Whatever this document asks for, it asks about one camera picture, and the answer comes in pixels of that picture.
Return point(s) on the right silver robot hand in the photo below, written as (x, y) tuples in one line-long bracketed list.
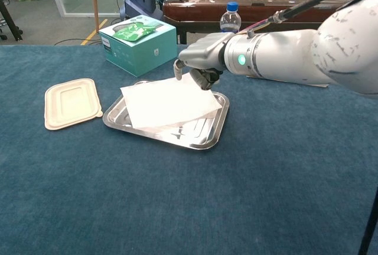
[(203, 51)]

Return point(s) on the white paper sheet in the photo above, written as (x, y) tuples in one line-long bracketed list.
[(168, 104)]

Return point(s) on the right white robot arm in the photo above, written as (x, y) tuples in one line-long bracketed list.
[(295, 57)]

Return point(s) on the stainless steel tray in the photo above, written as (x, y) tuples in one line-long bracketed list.
[(203, 137)]

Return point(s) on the cola bottle blue cap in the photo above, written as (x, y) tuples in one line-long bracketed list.
[(230, 20)]

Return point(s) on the teal cardboard box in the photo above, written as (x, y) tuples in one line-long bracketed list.
[(144, 54)]

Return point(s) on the brown mahjong table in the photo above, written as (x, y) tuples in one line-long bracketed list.
[(265, 10)]

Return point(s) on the green snack packet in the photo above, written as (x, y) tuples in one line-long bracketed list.
[(131, 32)]

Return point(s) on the wooden pole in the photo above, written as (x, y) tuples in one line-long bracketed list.
[(94, 1)]

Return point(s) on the cream plastic container lid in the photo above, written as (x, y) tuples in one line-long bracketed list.
[(72, 103)]

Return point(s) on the blue felt table mat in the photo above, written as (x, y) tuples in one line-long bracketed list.
[(177, 193)]

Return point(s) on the black chair leg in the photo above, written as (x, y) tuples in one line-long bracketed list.
[(10, 22)]

